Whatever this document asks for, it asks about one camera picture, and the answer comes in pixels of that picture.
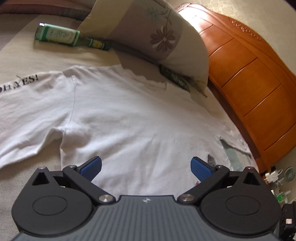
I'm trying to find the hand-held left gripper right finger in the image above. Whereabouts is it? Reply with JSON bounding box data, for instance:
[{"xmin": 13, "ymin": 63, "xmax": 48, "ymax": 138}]
[{"xmin": 177, "ymin": 157, "xmax": 263, "ymax": 206}]

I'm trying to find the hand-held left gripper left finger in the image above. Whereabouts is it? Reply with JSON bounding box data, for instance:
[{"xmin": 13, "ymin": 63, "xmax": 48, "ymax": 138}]
[{"xmin": 31, "ymin": 156, "xmax": 116, "ymax": 205}]

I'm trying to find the white printed long-sleeved shirt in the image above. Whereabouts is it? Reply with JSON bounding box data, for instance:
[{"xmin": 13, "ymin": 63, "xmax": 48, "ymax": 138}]
[{"xmin": 0, "ymin": 65, "xmax": 257, "ymax": 202}]

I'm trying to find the white charger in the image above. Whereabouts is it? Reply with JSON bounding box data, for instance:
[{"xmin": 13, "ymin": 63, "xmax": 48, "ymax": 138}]
[{"xmin": 264, "ymin": 170, "xmax": 281, "ymax": 184}]

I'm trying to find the small white fan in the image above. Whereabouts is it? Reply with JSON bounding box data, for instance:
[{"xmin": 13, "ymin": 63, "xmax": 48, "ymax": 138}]
[{"xmin": 282, "ymin": 166, "xmax": 296, "ymax": 186}]

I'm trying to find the black remote control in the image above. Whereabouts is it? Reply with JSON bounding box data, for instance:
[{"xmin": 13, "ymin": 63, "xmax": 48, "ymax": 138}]
[{"xmin": 159, "ymin": 65, "xmax": 193, "ymax": 92}]

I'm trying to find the black device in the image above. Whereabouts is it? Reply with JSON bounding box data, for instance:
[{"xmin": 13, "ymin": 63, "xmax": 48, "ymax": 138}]
[{"xmin": 279, "ymin": 202, "xmax": 296, "ymax": 241}]

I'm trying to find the wooden bed headboard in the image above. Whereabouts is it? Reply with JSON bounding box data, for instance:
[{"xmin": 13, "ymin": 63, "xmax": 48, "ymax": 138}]
[{"xmin": 174, "ymin": 3, "xmax": 296, "ymax": 175}]

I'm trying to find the green glass bottle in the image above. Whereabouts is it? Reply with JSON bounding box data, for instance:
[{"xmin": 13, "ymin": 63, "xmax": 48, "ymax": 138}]
[{"xmin": 35, "ymin": 23, "xmax": 111, "ymax": 51}]

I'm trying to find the floral patchwork pillow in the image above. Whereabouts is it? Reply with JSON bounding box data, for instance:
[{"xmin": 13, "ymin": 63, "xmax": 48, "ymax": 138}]
[{"xmin": 77, "ymin": 0, "xmax": 210, "ymax": 98}]

